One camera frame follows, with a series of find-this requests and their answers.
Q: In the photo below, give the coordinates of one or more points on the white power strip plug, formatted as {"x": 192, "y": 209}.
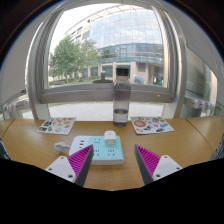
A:
{"x": 61, "y": 147}

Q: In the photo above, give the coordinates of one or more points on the wall rail with white hooks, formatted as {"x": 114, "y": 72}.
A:
{"x": 200, "y": 104}
{"x": 15, "y": 106}

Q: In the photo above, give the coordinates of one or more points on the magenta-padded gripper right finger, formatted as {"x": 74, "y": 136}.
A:
{"x": 165, "y": 168}

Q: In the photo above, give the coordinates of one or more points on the white and teal power strip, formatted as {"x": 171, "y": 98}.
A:
{"x": 106, "y": 154}

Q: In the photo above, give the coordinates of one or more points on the small white charger block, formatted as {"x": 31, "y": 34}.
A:
{"x": 110, "y": 137}

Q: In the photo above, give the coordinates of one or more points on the clear bottle with dark cap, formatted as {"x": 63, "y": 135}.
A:
{"x": 121, "y": 100}

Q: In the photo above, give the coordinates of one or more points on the grey window frame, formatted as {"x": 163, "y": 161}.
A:
{"x": 83, "y": 95}

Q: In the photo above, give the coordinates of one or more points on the small colourful sticker sheet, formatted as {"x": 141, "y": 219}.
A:
{"x": 56, "y": 125}

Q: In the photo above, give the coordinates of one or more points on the green tree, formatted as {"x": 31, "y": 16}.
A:
{"x": 68, "y": 56}

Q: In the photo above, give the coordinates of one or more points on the dark chair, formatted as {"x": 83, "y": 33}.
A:
{"x": 219, "y": 150}
{"x": 3, "y": 150}

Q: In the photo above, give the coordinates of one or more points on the large colourful sticker sheet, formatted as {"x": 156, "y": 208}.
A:
{"x": 151, "y": 125}

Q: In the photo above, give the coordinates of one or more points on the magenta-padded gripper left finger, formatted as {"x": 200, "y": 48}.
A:
{"x": 61, "y": 166}

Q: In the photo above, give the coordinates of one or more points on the glass office building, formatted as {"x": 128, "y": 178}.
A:
{"x": 130, "y": 36}

